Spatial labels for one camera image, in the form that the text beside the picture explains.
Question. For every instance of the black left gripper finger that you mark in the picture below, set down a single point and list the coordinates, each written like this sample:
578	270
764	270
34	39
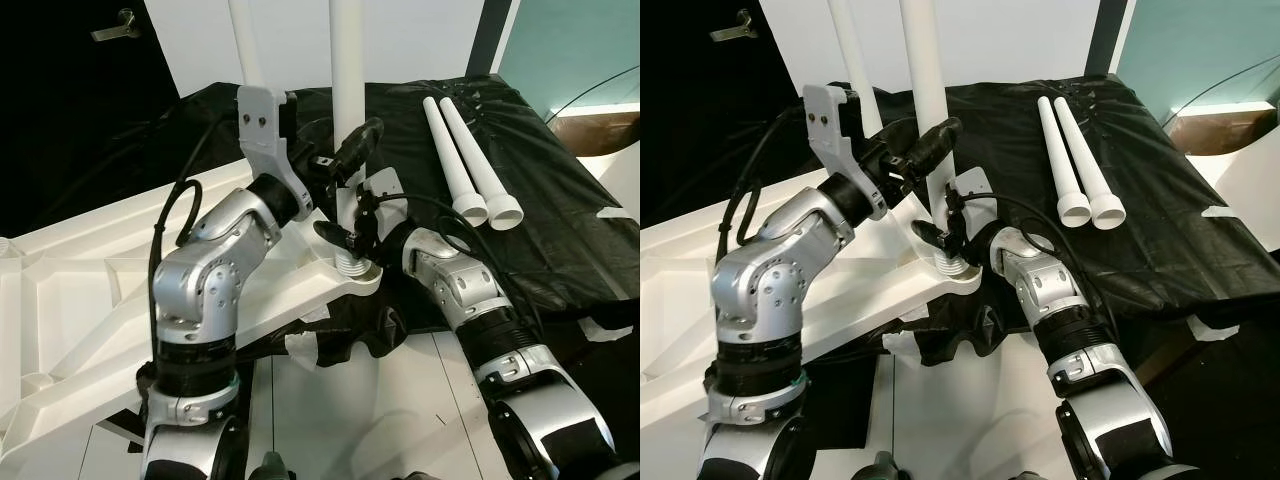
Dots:
360	145
935	143

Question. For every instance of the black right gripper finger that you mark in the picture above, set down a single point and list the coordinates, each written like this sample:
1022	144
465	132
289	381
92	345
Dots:
335	235
931	235

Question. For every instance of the white plastic table leg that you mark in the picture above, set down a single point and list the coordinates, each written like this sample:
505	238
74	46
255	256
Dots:
473	150
245	40
448	150
1082	150
922	60
1058	150
347	60
852	45

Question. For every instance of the white plastic table top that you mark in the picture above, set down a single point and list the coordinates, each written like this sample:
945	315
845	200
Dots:
670	320
80	300

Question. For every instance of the black plastic sheet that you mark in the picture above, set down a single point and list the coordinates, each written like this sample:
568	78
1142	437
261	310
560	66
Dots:
1180	260
560	250

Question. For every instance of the black door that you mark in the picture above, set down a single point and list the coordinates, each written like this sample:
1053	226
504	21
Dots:
50	120
680	120

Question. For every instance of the brown cardboard box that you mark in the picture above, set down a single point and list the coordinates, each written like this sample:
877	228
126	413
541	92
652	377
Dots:
595	135
1225	132

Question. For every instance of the dark green left robot leg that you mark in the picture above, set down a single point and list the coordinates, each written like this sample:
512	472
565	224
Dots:
880	468
270	468

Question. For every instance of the white curved furniture panel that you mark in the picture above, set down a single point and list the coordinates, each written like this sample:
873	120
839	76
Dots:
1245	180
625	180

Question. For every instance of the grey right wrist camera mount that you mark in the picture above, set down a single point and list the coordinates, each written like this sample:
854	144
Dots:
385	185
975	185

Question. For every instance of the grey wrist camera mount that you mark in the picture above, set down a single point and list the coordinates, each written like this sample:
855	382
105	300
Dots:
830	125
975	185
385	185
262	125

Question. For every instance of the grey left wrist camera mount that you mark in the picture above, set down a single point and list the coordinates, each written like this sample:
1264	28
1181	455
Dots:
262	125
830	125

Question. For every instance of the dark grey window frame post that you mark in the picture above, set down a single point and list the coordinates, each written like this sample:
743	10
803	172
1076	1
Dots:
490	35
1108	35

